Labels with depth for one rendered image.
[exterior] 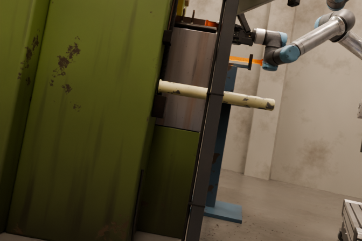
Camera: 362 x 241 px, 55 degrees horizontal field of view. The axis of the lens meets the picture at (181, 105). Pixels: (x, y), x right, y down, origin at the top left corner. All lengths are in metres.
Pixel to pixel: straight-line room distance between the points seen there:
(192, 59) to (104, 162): 0.60
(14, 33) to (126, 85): 0.41
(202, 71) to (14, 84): 0.76
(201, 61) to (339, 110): 3.14
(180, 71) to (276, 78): 2.97
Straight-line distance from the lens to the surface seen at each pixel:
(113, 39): 1.31
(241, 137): 4.60
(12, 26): 1.33
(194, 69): 1.54
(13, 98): 1.29
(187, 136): 1.52
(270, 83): 4.42
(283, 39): 1.75
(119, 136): 1.26
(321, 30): 1.74
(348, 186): 4.52
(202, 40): 1.57
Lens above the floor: 0.49
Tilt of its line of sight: 3 degrees up
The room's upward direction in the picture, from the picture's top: 10 degrees clockwise
